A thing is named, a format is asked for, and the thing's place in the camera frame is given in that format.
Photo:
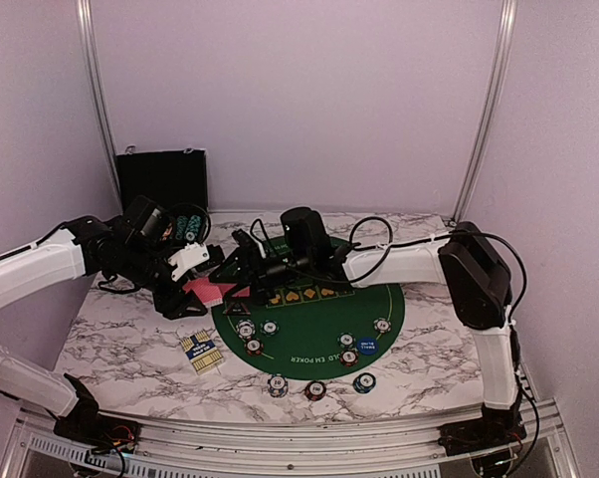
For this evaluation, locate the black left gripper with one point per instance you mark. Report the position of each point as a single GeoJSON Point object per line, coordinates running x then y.
{"type": "Point", "coordinates": [170, 304]}

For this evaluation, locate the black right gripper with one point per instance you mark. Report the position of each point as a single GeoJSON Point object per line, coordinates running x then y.
{"type": "Point", "coordinates": [248, 262]}

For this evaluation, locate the red backed card deck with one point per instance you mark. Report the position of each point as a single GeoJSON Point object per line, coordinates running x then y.
{"type": "Point", "coordinates": [209, 294]}

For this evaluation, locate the blue tan chips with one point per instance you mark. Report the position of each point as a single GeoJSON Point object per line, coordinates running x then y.
{"type": "Point", "coordinates": [246, 329]}

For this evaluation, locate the teal 50 chips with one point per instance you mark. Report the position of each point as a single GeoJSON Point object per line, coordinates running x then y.
{"type": "Point", "coordinates": [269, 328]}

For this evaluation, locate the brown 100 chips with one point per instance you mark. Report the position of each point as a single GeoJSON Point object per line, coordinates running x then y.
{"type": "Point", "coordinates": [253, 347]}

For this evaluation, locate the blue tan 10 chip stack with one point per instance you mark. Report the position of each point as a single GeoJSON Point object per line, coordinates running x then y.
{"type": "Point", "coordinates": [278, 386]}

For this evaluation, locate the brown 100 chip stack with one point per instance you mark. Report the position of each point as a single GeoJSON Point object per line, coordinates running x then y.
{"type": "Point", "coordinates": [315, 390]}

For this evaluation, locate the blue small blind button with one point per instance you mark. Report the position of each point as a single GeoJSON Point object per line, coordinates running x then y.
{"type": "Point", "coordinates": [367, 346]}

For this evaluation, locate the blue white chip mat edge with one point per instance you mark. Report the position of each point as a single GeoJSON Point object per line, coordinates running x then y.
{"type": "Point", "coordinates": [382, 326]}

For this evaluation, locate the teal 50 chip stack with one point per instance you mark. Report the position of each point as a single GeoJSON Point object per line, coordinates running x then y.
{"type": "Point", "coordinates": [364, 383]}

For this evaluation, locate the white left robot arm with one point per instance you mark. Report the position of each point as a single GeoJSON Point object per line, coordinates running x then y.
{"type": "Point", "coordinates": [142, 246]}

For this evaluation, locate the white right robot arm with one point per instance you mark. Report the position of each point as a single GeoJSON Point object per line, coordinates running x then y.
{"type": "Point", "coordinates": [465, 260]}

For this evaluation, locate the blue texas holdem card box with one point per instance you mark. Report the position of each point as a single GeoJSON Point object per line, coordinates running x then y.
{"type": "Point", "coordinates": [201, 352]}

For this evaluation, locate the black triangular all-in marker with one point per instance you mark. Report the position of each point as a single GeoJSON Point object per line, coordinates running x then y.
{"type": "Point", "coordinates": [237, 309]}

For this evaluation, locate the teal 50 chip row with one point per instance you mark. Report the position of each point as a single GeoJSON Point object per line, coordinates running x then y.
{"type": "Point", "coordinates": [193, 228]}

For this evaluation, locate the dark green chip row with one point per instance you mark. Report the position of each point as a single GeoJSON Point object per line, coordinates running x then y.
{"type": "Point", "coordinates": [181, 227]}

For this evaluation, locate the green round poker mat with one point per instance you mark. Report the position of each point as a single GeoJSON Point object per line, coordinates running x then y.
{"type": "Point", "coordinates": [310, 318]}

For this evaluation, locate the black poker chip case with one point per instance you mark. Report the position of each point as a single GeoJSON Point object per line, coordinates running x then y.
{"type": "Point", "coordinates": [157, 187]}

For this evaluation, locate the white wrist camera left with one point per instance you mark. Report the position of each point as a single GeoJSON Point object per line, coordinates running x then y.
{"type": "Point", "coordinates": [187, 258]}

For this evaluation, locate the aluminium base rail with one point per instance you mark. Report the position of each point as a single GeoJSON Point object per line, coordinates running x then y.
{"type": "Point", "coordinates": [395, 447]}

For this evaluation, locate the left aluminium frame post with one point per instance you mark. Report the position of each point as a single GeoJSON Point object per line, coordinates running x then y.
{"type": "Point", "coordinates": [89, 42]}

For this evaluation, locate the aluminium frame post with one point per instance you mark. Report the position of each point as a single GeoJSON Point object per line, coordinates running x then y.
{"type": "Point", "coordinates": [507, 20]}
{"type": "Point", "coordinates": [89, 42]}

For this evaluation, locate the right aluminium frame post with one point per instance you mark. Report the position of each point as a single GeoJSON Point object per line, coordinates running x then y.
{"type": "Point", "coordinates": [507, 20]}

